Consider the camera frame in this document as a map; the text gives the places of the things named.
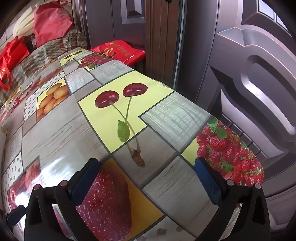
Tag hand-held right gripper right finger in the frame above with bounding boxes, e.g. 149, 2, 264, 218
194, 158, 271, 241

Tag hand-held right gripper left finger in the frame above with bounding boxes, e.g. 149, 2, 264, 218
24, 158, 100, 241

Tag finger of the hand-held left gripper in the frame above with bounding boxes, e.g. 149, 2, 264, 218
6, 205, 26, 227

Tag fruit print tablecloth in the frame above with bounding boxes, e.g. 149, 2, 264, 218
0, 47, 264, 241

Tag grey metal panelled door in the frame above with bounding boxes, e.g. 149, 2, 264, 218
176, 0, 296, 241

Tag plaid sofa cover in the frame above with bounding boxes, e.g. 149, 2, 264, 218
0, 27, 89, 105

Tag flat red printed bag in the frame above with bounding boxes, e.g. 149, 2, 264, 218
90, 40, 147, 66

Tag dark brown panelled door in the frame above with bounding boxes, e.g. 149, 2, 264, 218
72, 0, 183, 90

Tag dull red cloth bag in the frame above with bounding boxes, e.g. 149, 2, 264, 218
33, 0, 74, 47

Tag cream ribbed cushion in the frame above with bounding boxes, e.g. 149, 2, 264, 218
13, 5, 38, 37

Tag red tote bag with handles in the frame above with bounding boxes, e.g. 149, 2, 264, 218
0, 36, 30, 91

